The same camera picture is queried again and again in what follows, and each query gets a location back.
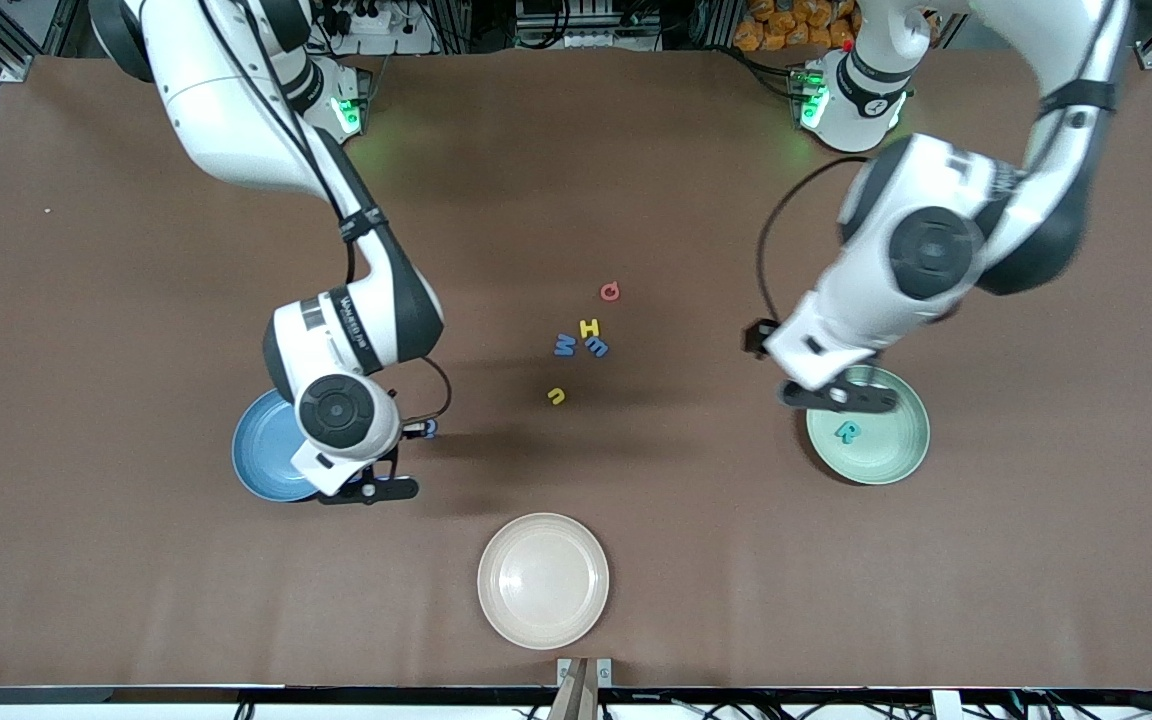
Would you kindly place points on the white power strip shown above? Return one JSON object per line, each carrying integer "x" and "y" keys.
{"x": 386, "y": 25}

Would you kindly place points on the metal equipment rack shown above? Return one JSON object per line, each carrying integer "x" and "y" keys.
{"x": 586, "y": 20}

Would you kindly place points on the pale green round plate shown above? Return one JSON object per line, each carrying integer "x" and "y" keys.
{"x": 886, "y": 450}

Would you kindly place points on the yellow foam letter u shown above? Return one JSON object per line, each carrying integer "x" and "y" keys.
{"x": 562, "y": 397}

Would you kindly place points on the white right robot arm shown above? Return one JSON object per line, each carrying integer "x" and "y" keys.
{"x": 236, "y": 110}

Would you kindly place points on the pink foam letter Q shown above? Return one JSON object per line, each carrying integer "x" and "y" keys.
{"x": 604, "y": 291}

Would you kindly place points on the blue foam capital M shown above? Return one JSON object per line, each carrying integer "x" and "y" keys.
{"x": 564, "y": 346}

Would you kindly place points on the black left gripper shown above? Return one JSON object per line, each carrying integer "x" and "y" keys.
{"x": 762, "y": 337}

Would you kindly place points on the beige round plate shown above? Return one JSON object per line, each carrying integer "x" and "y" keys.
{"x": 543, "y": 580}

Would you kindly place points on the blue foam lowercase m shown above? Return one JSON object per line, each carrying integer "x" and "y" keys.
{"x": 597, "y": 348}

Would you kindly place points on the brown wooden slat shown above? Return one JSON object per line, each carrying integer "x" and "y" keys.
{"x": 576, "y": 700}

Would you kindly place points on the yellow foam letter H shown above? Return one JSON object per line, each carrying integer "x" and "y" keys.
{"x": 589, "y": 328}

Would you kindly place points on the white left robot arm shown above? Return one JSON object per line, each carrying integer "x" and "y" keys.
{"x": 936, "y": 250}

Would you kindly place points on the orange objects pile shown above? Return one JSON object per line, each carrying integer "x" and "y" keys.
{"x": 776, "y": 30}

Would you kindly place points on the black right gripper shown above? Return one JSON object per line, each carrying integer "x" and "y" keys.
{"x": 403, "y": 428}

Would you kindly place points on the teal foam letter R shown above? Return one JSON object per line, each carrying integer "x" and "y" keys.
{"x": 846, "y": 433}

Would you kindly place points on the metal table edge bracket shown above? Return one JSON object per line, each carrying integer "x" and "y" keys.
{"x": 604, "y": 672}

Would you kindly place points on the blue round plate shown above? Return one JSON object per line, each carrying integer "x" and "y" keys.
{"x": 261, "y": 450}

